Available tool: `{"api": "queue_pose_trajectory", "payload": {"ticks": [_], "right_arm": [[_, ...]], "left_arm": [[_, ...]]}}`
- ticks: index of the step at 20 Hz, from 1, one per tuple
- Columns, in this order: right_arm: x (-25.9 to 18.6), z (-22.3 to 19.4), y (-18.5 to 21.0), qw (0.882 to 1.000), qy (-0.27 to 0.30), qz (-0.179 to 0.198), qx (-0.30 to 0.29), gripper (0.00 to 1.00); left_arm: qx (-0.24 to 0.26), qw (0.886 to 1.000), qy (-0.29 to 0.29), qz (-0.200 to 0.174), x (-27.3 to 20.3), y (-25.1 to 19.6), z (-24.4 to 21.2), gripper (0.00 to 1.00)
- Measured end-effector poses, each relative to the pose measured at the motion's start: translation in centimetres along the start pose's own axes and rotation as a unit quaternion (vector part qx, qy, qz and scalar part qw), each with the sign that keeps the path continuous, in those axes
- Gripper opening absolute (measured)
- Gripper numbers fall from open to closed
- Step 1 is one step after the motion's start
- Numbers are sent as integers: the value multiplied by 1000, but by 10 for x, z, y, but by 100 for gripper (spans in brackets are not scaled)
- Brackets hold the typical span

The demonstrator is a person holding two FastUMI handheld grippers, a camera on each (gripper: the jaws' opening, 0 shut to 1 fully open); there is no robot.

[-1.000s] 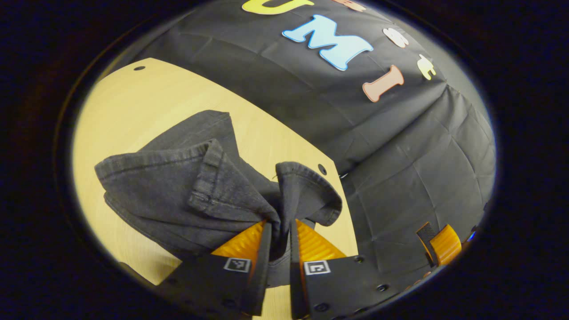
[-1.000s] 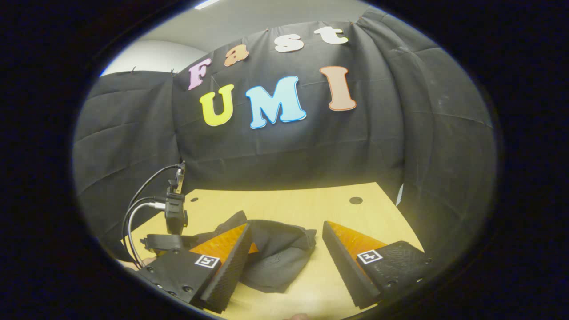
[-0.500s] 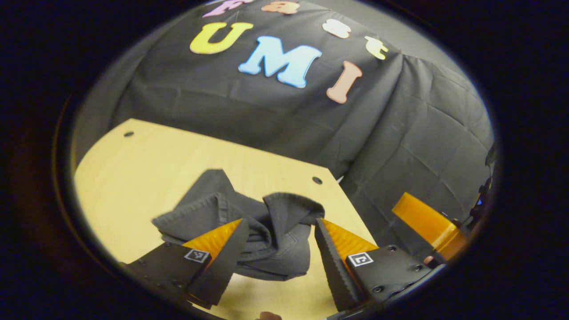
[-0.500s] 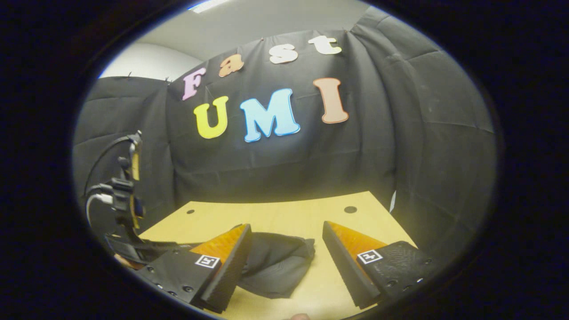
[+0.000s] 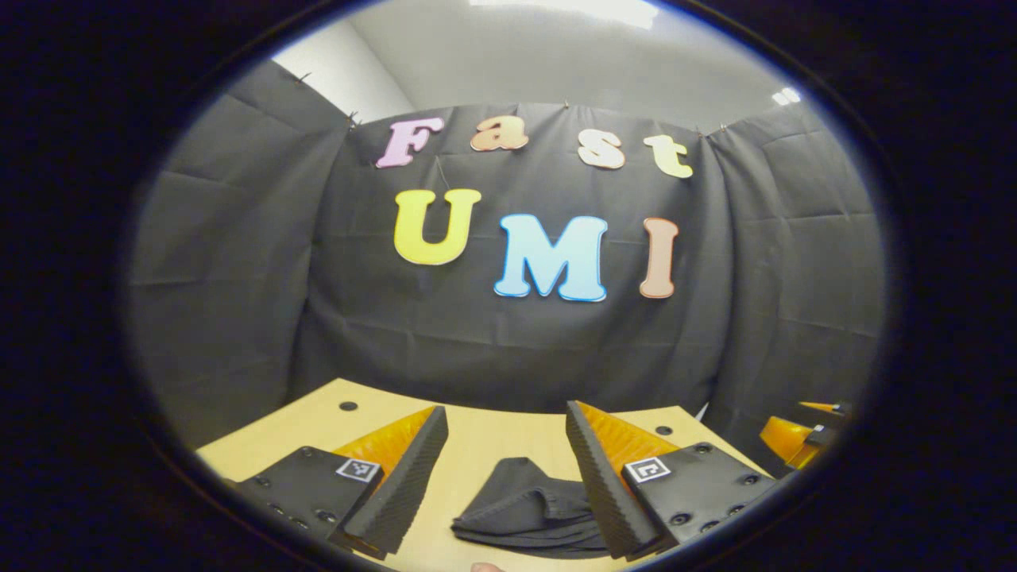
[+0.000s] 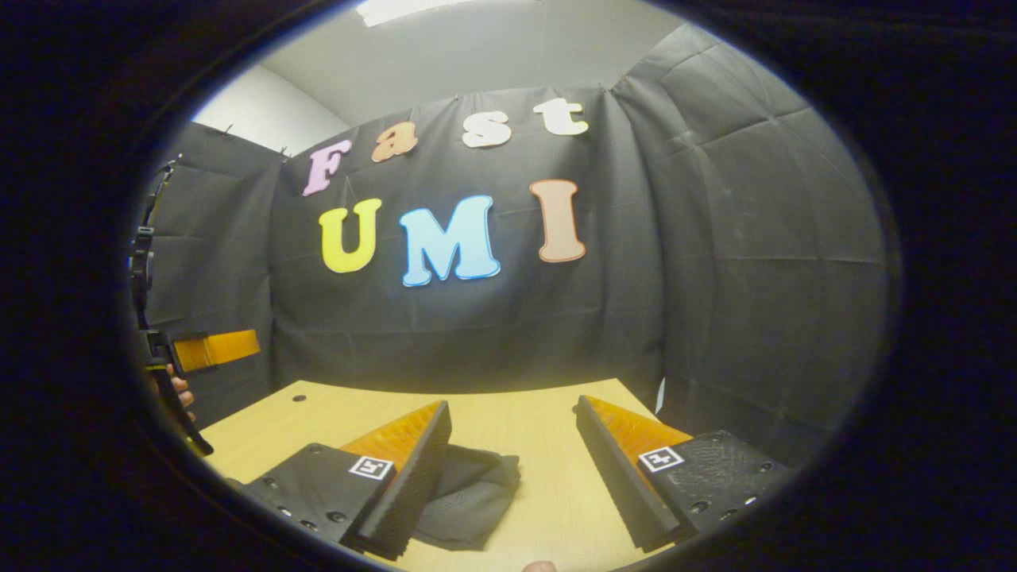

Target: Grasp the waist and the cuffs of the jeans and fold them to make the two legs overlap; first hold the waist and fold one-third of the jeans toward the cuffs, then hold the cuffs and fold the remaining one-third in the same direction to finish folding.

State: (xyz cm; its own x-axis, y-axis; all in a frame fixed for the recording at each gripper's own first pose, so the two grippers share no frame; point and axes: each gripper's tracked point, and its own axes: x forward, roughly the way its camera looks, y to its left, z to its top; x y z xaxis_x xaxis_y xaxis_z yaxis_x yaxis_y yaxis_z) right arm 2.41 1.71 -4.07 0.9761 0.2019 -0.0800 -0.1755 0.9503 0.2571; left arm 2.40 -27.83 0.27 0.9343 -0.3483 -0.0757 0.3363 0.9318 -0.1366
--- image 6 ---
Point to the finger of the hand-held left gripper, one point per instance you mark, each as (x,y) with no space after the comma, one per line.
(218,349)

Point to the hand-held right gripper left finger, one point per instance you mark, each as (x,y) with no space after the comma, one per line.
(413,485)

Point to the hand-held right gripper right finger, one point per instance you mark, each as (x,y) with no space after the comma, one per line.
(616,477)

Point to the black jeans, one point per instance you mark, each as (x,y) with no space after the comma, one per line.
(469,496)

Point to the black backdrop cloth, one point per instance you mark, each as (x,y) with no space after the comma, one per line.
(715,238)

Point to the ceiling light panel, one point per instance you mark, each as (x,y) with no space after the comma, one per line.
(405,9)

